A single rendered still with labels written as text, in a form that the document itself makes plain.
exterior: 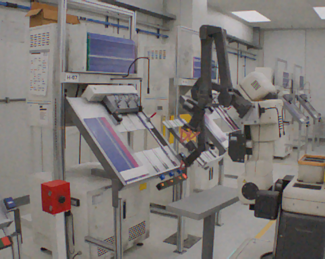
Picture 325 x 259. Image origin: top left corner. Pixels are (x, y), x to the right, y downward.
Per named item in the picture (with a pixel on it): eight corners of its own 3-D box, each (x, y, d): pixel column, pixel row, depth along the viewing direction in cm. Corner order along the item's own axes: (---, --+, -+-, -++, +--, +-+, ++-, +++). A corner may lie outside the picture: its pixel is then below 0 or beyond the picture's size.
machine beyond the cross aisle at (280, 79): (309, 156, 686) (314, 61, 665) (301, 162, 618) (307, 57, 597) (248, 149, 761) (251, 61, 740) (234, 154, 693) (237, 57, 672)
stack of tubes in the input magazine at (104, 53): (134, 73, 276) (135, 39, 273) (87, 71, 234) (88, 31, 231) (122, 73, 283) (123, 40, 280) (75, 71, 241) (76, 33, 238)
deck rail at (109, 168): (121, 191, 208) (127, 185, 205) (119, 191, 206) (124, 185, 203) (63, 102, 230) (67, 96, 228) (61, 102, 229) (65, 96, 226)
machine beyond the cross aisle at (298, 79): (321, 146, 805) (325, 67, 784) (315, 151, 737) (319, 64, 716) (268, 141, 880) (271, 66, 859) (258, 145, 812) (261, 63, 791)
